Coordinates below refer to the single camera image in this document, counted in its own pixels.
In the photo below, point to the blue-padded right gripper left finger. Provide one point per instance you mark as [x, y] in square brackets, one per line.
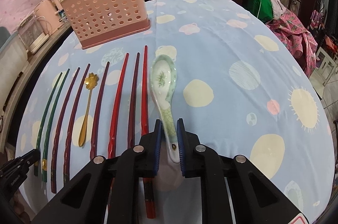
[106, 190]

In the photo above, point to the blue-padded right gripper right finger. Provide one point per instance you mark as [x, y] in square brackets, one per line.
[233, 190]

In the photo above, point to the bright red chopstick banded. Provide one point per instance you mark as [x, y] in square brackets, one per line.
[147, 182]

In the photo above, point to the white green ceramic soup spoon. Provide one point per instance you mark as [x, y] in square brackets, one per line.
[162, 80]

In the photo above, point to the dark red chopstick banded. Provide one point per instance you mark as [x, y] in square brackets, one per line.
[132, 105]

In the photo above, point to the bright red chopstick left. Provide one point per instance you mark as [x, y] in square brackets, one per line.
[115, 112]

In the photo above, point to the gold flower teaspoon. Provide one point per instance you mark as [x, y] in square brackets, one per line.
[90, 83]

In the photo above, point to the light blue patterned tablecloth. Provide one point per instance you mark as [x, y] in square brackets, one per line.
[238, 88]

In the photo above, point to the white blender jug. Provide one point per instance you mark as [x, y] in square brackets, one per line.
[32, 34]

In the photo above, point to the pink floral garment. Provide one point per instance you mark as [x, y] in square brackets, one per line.
[297, 39]

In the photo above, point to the pink electric kettle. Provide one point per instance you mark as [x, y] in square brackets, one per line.
[49, 15]

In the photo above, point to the pink perforated utensil holder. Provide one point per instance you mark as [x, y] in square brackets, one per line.
[96, 22]

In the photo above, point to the green bag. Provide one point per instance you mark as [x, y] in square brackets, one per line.
[262, 9]

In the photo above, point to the dark wooden chair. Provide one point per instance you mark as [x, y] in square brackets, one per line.
[305, 10]

